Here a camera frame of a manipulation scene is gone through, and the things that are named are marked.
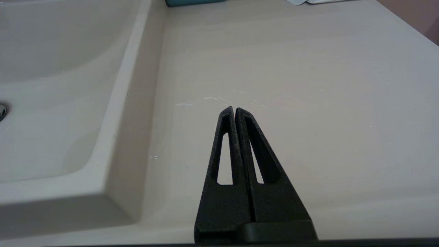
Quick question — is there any white ceramic sink basin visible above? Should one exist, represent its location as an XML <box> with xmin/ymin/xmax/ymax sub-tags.
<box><xmin>0</xmin><ymin>0</ymin><xmax>168</xmax><ymax>240</ymax></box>

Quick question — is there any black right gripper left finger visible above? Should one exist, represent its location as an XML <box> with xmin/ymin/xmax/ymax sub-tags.
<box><xmin>194</xmin><ymin>106</ymin><xmax>255</xmax><ymax>243</ymax></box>

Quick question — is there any chrome sink drain stopper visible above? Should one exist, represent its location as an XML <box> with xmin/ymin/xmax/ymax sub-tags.
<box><xmin>0</xmin><ymin>101</ymin><xmax>11</xmax><ymax>122</ymax></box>

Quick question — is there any blue plastic soap dish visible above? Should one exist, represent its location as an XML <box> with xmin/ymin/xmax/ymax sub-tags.
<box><xmin>165</xmin><ymin>0</ymin><xmax>227</xmax><ymax>7</ymax></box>

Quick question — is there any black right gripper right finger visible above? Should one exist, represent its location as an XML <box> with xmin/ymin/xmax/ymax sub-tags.
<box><xmin>235</xmin><ymin>108</ymin><xmax>311</xmax><ymax>223</ymax></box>

